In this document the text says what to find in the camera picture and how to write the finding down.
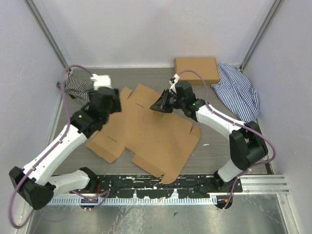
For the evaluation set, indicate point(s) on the black white striped cloth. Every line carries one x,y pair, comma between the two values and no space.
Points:
77,89

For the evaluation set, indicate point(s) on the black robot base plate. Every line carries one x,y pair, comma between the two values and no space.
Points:
186,186

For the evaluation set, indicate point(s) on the aluminium frame rail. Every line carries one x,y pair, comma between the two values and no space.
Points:
264,184

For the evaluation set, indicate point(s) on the closed brown cardboard box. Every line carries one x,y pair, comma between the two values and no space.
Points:
206,67

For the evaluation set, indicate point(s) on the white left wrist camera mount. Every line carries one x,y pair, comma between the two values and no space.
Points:
101,81

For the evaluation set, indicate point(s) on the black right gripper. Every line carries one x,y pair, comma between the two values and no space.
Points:
161,104

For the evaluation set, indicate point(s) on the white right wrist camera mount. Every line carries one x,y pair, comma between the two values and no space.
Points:
173,82

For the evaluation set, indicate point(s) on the slotted grey cable duct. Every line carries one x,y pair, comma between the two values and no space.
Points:
174,200

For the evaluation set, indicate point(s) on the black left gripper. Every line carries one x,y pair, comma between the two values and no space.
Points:
117,107

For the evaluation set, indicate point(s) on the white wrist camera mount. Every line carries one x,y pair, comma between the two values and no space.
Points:
101,81
173,82

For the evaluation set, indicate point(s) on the blue white striped cloth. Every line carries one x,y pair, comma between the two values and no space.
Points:
237,93

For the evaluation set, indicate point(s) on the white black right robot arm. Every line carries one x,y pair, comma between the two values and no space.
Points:
247,146

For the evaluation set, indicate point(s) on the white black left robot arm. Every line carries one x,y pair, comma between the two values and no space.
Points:
35,182

